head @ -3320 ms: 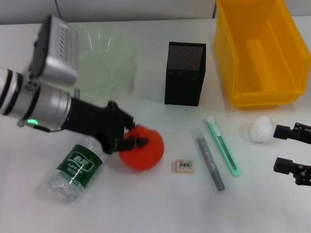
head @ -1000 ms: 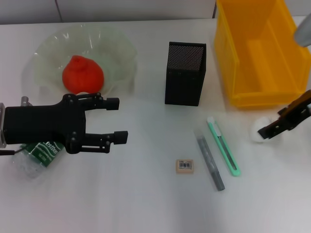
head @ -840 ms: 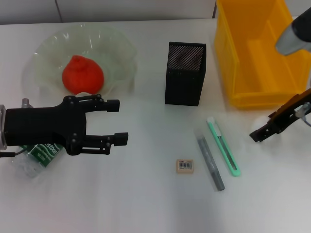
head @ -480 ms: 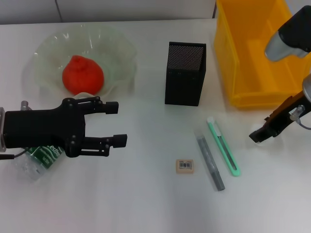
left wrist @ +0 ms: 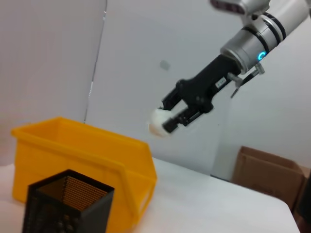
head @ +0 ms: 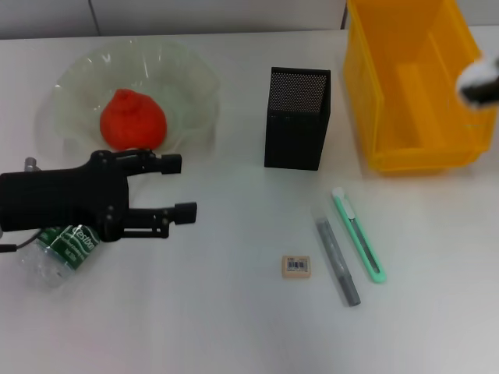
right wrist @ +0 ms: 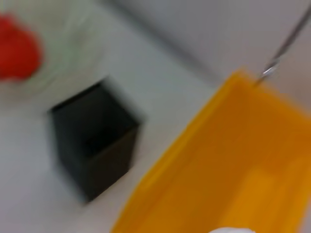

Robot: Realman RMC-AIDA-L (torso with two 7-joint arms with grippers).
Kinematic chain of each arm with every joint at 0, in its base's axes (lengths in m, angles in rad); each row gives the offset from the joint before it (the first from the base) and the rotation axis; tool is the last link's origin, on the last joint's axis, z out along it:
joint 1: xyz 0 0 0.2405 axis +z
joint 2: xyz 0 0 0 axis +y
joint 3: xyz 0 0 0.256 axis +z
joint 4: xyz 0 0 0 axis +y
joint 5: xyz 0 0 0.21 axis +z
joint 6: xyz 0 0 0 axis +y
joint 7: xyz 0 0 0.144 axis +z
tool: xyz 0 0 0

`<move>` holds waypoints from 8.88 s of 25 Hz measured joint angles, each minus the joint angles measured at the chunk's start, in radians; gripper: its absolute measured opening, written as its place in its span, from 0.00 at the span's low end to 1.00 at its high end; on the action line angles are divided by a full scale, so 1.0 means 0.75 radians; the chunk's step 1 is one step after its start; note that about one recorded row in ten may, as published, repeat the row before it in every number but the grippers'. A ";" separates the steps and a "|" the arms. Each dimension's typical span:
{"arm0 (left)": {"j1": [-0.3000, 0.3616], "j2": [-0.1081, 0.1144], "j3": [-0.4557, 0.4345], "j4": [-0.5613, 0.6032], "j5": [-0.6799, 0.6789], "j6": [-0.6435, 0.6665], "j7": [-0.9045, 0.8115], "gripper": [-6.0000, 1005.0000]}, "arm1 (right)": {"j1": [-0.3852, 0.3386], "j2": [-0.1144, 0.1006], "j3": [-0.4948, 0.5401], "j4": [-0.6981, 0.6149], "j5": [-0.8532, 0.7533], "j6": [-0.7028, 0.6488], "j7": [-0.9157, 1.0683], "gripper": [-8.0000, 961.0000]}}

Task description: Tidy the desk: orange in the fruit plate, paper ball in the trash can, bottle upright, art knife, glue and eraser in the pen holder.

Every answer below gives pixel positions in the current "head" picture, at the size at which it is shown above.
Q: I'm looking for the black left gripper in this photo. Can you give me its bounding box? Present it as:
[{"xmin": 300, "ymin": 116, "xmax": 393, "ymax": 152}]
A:
[{"xmin": 0, "ymin": 149, "xmax": 184, "ymax": 243}]

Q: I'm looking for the white paper ball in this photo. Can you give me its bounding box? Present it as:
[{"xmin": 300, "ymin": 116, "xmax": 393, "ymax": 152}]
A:
[{"xmin": 456, "ymin": 54, "xmax": 493, "ymax": 112}]

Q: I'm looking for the orange fruit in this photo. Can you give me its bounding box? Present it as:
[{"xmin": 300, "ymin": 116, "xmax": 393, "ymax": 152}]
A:
[{"xmin": 99, "ymin": 88, "xmax": 168, "ymax": 153}]

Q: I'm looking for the clear green-label water bottle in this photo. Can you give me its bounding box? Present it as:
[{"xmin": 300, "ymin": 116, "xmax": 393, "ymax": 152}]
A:
[{"xmin": 18, "ymin": 224, "xmax": 103, "ymax": 290}]

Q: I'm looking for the mint green utility knife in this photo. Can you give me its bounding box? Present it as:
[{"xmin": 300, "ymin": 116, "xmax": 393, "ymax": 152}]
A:
[{"xmin": 331, "ymin": 186, "xmax": 388, "ymax": 284}]

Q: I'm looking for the clear green glass fruit plate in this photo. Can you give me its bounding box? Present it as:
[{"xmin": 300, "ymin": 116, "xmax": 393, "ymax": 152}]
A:
[{"xmin": 36, "ymin": 37, "xmax": 221, "ymax": 157}]

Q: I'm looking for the beige eraser with barcode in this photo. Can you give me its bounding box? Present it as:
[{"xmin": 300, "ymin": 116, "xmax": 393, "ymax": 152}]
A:
[{"xmin": 281, "ymin": 255, "xmax": 313, "ymax": 279}]

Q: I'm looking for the black mesh pen holder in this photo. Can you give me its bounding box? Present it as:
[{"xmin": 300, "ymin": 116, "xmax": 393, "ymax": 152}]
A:
[{"xmin": 264, "ymin": 66, "xmax": 332, "ymax": 172}]

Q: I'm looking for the grey marker pen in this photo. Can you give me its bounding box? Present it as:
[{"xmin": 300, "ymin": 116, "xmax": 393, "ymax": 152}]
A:
[{"xmin": 310, "ymin": 206, "xmax": 362, "ymax": 308}]

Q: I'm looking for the yellow plastic bin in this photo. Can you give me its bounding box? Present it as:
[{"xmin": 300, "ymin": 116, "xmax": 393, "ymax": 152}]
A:
[{"xmin": 342, "ymin": 0, "xmax": 493, "ymax": 175}]

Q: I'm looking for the thin left wrist cable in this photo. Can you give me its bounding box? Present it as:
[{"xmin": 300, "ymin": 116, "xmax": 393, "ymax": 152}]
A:
[{"xmin": 0, "ymin": 232, "xmax": 41, "ymax": 254}]

